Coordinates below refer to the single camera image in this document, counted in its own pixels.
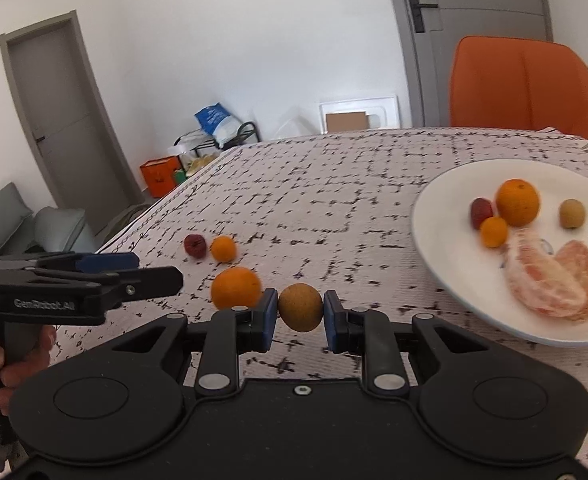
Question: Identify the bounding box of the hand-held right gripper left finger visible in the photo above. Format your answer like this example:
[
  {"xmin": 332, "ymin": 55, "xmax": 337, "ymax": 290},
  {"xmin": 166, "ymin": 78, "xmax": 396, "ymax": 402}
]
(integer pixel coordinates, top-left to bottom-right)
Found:
[{"xmin": 108, "ymin": 287, "xmax": 280, "ymax": 393}]

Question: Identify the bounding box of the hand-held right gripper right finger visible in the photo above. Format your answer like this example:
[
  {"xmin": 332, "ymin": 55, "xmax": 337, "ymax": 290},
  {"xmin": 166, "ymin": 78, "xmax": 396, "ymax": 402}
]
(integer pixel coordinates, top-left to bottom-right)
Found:
[{"xmin": 323, "ymin": 289, "xmax": 496, "ymax": 393}]

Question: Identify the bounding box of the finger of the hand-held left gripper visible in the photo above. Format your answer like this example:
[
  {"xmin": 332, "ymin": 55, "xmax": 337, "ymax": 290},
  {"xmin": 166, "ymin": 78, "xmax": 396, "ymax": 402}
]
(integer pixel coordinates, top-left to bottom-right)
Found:
[
  {"xmin": 115, "ymin": 266, "xmax": 184, "ymax": 308},
  {"xmin": 34, "ymin": 252, "xmax": 140, "ymax": 273}
]

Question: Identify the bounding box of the brown longan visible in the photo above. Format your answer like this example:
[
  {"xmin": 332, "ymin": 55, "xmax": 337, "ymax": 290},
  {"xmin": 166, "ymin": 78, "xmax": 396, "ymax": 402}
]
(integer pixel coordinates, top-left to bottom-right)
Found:
[
  {"xmin": 559, "ymin": 199, "xmax": 586, "ymax": 229},
  {"xmin": 278, "ymin": 283, "xmax": 324, "ymax": 332}
]

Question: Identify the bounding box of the large orange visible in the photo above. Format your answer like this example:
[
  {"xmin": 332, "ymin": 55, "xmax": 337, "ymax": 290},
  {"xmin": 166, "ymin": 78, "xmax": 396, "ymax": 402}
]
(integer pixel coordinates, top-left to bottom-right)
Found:
[
  {"xmin": 210, "ymin": 267, "xmax": 263, "ymax": 311},
  {"xmin": 495, "ymin": 179, "xmax": 541, "ymax": 227}
]

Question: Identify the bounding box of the red jujube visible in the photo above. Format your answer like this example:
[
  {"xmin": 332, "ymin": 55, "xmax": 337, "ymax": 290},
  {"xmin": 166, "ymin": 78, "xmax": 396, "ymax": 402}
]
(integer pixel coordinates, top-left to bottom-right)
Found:
[
  {"xmin": 470, "ymin": 198, "xmax": 496, "ymax": 231},
  {"xmin": 183, "ymin": 233, "xmax": 207, "ymax": 259}
]

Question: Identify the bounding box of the small orange kumquat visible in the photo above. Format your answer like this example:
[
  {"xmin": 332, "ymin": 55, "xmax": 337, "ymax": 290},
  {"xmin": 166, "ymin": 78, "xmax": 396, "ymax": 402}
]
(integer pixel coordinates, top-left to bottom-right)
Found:
[
  {"xmin": 209, "ymin": 236, "xmax": 238, "ymax": 263},
  {"xmin": 480, "ymin": 216, "xmax": 509, "ymax": 249}
]

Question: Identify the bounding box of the white plate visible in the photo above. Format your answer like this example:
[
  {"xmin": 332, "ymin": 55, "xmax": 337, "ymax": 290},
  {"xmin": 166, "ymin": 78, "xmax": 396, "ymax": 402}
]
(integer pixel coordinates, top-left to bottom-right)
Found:
[{"xmin": 410, "ymin": 159, "xmax": 588, "ymax": 347}]

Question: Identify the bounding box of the person's left hand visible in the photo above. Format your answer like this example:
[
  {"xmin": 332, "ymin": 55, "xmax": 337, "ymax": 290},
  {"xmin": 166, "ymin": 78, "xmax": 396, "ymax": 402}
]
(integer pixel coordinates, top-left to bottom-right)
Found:
[{"xmin": 0, "ymin": 325, "xmax": 58, "ymax": 417}]

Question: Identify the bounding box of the green patterned cloth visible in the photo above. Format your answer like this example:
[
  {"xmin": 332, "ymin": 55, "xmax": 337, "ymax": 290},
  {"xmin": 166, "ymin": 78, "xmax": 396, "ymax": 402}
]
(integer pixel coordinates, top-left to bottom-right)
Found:
[{"xmin": 101, "ymin": 199, "xmax": 150, "ymax": 246}]

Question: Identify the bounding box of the grey cushion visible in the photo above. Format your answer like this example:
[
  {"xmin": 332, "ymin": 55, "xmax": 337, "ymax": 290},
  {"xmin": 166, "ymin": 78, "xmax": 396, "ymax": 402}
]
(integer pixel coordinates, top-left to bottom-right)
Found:
[{"xmin": 33, "ymin": 206, "xmax": 86, "ymax": 253}]

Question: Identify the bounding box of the grey sofa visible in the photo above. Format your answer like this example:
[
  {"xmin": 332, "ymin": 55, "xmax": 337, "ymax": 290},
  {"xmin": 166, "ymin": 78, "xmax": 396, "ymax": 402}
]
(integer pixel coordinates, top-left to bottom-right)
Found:
[{"xmin": 0, "ymin": 182, "xmax": 100, "ymax": 261}]

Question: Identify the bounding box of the orange box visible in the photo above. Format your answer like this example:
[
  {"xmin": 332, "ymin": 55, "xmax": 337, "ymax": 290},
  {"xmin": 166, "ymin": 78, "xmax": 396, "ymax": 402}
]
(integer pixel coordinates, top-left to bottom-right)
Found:
[{"xmin": 140, "ymin": 156, "xmax": 182, "ymax": 198}]

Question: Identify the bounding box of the white black-patterned tablecloth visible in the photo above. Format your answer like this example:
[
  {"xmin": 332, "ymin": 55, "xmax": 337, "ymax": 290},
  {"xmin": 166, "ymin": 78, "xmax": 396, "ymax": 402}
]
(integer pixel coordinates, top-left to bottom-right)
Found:
[{"xmin": 54, "ymin": 126, "xmax": 588, "ymax": 480}]

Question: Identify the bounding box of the pale yellow bunch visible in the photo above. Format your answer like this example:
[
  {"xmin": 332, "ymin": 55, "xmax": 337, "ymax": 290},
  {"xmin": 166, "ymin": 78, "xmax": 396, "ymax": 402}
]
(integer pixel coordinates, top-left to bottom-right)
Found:
[{"xmin": 186, "ymin": 154, "xmax": 220, "ymax": 174}]

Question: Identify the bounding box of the grey-framed door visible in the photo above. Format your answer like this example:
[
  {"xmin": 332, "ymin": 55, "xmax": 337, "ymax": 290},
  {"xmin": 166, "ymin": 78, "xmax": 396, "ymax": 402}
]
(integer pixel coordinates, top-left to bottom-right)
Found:
[{"xmin": 0, "ymin": 10, "xmax": 145, "ymax": 211}]

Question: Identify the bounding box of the blue and white bag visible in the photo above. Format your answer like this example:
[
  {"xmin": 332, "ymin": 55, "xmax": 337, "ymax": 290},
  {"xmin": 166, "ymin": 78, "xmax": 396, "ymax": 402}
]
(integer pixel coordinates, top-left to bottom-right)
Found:
[{"xmin": 194, "ymin": 103, "xmax": 240, "ymax": 148}]

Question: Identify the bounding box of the black metal rack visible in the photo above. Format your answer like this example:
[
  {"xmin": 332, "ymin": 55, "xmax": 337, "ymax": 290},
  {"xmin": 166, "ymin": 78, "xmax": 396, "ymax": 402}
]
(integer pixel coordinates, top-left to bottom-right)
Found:
[{"xmin": 174, "ymin": 121, "xmax": 261, "ymax": 162}]

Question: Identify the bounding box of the brown cardboard piece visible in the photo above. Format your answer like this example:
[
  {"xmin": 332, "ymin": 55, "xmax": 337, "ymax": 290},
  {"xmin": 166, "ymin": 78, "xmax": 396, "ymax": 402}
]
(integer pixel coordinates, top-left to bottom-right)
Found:
[{"xmin": 325, "ymin": 111, "xmax": 370, "ymax": 133}]

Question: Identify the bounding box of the white framed board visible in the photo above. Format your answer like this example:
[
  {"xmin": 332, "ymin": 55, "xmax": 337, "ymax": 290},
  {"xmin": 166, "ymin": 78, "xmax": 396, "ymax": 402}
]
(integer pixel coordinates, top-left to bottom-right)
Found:
[{"xmin": 318, "ymin": 94, "xmax": 400, "ymax": 135}]

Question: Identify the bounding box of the orange chair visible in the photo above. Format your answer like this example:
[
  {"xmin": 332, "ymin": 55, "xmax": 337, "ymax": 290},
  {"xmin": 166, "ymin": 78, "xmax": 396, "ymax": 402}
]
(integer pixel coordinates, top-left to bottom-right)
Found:
[{"xmin": 449, "ymin": 36, "xmax": 588, "ymax": 143}]

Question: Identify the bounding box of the grey door with black lock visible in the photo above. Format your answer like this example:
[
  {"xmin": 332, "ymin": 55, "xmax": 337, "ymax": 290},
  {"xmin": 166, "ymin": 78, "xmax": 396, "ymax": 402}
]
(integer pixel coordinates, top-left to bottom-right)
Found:
[{"xmin": 381, "ymin": 0, "xmax": 557, "ymax": 128}]

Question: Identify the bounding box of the black door handle lock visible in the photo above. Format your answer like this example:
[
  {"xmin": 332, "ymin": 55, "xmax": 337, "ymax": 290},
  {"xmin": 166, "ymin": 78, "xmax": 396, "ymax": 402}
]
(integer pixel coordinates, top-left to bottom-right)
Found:
[{"xmin": 407, "ymin": 0, "xmax": 440, "ymax": 35}]

